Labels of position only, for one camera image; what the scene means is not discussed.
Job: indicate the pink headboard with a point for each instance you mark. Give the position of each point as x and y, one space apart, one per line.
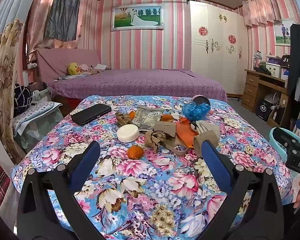
55 60

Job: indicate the framed wedding picture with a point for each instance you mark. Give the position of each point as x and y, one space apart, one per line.
137 17

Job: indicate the floral printed blanket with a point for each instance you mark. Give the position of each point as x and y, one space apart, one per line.
150 195

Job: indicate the black hanging jacket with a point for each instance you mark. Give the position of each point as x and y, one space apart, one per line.
298 60

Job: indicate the yellow duck plush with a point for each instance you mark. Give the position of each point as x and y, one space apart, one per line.
73 68

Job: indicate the small orange peel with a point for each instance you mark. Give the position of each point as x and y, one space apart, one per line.
131 114
167 118

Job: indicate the grey window curtain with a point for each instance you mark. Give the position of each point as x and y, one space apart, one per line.
62 12

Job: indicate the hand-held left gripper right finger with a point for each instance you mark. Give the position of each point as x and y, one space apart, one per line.
215 165

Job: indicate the dark cloth on desk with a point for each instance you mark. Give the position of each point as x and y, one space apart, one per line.
262 70

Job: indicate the light crumpled brown paper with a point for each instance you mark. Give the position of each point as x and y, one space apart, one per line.
155 140

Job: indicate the wooden desk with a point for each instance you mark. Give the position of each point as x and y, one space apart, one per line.
251 85

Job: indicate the white storage box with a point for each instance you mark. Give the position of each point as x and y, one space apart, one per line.
273 70

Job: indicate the bed with purple dotted cover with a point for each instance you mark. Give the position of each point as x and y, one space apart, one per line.
140 82

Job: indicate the light blue plastic basket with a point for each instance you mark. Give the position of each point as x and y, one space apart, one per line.
271 140

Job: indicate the dark crumpled brown paper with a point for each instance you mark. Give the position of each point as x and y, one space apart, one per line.
121 120

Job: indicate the orange plastic bag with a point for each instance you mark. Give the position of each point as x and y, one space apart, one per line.
185 133

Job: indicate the blue plastic bag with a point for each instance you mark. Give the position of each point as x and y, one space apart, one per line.
196 111

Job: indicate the purple box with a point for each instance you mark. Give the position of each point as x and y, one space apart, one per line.
273 60

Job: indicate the pink curtain valance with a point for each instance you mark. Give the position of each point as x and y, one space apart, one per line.
260 10

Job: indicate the black printed box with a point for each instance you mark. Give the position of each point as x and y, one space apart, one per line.
263 109

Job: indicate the pink cup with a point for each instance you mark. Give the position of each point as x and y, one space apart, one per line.
202 99

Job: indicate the brown cardboard piece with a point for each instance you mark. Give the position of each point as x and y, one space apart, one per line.
166 129

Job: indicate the desk lamp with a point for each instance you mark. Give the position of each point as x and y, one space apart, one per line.
257 56

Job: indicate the black and white cushion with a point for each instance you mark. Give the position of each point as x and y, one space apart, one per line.
22 97

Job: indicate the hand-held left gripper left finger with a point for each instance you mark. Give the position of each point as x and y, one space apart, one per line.
86 163

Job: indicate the orange mandarin fruit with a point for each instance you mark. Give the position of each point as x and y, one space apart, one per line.
135 152

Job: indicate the chair with dotted cushion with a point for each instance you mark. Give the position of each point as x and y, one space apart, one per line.
37 120

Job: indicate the white wardrobe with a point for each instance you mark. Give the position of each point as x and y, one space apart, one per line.
217 62

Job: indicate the white round heater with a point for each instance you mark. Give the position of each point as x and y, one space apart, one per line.
271 99

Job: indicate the small framed picture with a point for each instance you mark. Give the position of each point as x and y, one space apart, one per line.
282 33

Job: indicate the white round soap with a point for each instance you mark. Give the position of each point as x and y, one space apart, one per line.
127 133

